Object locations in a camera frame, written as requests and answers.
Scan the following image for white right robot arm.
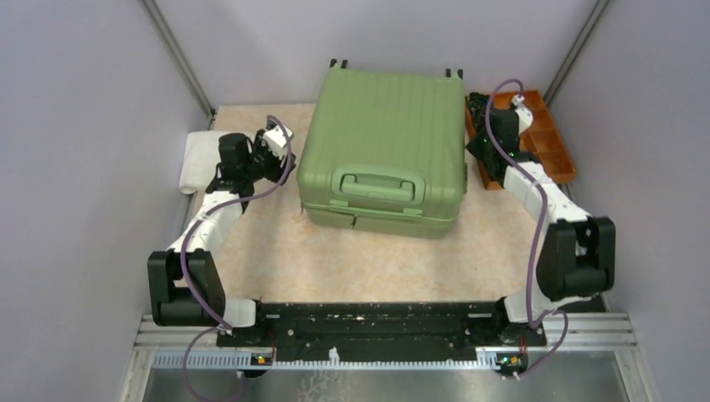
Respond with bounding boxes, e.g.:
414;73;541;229
466;92;616;345

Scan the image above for white folded towel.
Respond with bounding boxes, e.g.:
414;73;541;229
178;131;227;194

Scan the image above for white slotted cable duct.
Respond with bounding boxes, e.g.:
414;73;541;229
152;348;522;371

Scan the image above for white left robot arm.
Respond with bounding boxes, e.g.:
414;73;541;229
147;121;296;347

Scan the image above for green suitcase blue lining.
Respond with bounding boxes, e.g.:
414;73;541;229
296;67;467;239

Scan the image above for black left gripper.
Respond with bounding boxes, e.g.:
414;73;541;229
244;129;296;185

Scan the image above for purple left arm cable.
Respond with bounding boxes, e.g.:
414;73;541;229
180;115;295;402

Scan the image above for orange compartment tray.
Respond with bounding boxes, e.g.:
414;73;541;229
466;90;577;185

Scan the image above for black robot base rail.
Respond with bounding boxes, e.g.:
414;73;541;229
216;301;547;363

